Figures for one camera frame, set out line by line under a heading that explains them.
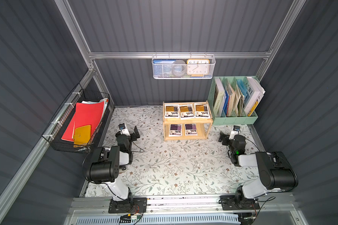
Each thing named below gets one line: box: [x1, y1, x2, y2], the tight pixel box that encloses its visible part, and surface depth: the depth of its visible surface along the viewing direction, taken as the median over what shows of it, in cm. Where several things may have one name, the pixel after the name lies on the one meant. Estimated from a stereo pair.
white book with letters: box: [244, 76, 266, 117], surface depth 101 cm
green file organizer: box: [207, 75, 261, 126], surface depth 104 cm
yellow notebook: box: [73, 124, 92, 148], surface depth 69 cm
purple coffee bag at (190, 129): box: [184, 123, 199, 136], surface depth 104 cm
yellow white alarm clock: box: [186, 58, 210, 77], surface depth 90 cm
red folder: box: [61, 101, 105, 142], surface depth 74 cm
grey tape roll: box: [171, 59, 187, 77], surface depth 90 cm
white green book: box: [213, 77, 226, 117], surface depth 101 cm
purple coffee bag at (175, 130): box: [168, 123, 183, 137], surface depth 104 cm
